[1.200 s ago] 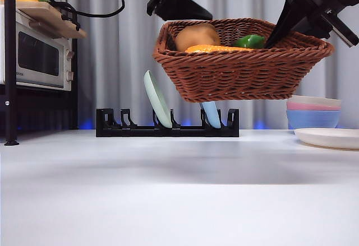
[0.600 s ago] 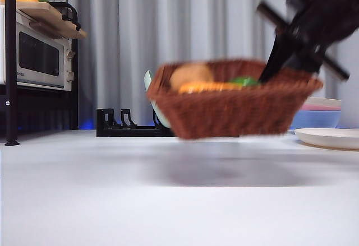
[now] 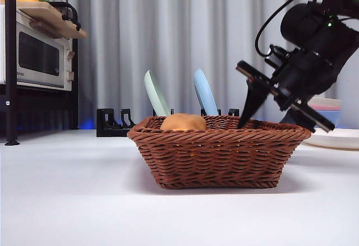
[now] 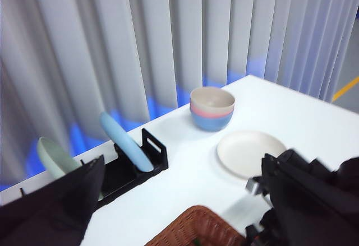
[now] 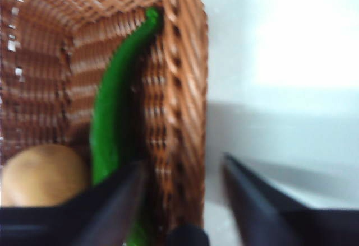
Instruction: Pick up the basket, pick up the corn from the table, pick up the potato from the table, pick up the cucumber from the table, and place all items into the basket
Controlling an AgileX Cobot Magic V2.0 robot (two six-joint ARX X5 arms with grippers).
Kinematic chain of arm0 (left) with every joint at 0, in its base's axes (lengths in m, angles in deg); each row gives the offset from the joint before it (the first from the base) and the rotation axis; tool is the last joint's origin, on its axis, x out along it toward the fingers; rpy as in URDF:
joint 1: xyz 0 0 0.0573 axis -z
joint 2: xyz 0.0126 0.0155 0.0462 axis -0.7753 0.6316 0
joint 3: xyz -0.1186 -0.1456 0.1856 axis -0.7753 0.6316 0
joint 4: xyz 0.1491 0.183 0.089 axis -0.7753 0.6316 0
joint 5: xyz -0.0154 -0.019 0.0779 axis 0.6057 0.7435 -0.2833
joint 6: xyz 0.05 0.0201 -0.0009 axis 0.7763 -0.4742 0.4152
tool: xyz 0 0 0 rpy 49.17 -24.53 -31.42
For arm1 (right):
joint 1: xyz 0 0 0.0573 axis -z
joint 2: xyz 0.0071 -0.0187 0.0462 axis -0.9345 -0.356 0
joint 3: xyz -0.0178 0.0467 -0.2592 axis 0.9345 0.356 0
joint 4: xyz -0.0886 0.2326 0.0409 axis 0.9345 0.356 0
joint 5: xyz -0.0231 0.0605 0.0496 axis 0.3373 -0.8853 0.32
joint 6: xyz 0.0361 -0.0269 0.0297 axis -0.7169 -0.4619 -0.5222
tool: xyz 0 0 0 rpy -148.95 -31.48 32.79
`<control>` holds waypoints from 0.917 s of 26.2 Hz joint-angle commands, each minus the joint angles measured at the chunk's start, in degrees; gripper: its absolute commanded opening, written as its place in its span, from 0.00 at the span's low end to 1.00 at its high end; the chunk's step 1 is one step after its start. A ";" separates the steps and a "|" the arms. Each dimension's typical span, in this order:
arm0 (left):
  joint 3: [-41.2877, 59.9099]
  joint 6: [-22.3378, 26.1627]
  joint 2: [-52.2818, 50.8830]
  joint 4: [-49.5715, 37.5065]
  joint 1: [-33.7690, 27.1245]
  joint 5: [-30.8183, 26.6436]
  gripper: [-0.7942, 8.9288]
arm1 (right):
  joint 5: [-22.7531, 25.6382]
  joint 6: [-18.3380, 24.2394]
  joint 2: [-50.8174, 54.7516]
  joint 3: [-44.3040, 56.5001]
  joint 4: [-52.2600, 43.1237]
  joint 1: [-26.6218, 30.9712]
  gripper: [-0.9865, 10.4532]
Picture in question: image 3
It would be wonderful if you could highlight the brown wicker basket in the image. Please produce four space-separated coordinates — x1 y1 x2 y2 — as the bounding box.
127 114 312 189

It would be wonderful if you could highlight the brown potato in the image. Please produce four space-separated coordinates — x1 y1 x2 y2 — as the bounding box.
159 113 208 132

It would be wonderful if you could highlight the pink bowl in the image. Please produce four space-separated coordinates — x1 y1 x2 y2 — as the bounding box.
315 104 342 112

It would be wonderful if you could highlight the cream bowl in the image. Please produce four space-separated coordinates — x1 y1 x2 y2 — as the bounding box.
308 96 342 108

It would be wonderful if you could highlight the white flat plate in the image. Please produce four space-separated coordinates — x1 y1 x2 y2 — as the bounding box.
301 128 359 150

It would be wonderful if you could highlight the pale blue plate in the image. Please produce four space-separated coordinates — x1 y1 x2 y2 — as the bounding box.
192 68 219 117

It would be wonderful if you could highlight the pale green plate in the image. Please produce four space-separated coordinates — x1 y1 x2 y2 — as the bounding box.
144 70 171 117

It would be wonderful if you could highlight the grey curtain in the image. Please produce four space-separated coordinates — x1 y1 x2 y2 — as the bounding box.
0 0 359 131

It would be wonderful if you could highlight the black dish rack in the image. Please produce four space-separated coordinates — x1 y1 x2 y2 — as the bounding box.
96 108 240 138

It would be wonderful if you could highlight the white toaster oven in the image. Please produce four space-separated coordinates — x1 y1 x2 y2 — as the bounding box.
0 4 73 92

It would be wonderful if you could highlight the wooden cutting board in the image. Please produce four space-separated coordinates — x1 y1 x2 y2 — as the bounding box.
15 1 88 39

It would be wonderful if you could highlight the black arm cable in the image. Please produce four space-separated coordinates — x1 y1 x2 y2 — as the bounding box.
254 0 332 58

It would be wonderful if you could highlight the black metal shelf frame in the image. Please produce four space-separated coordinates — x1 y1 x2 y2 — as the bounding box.
0 0 79 146

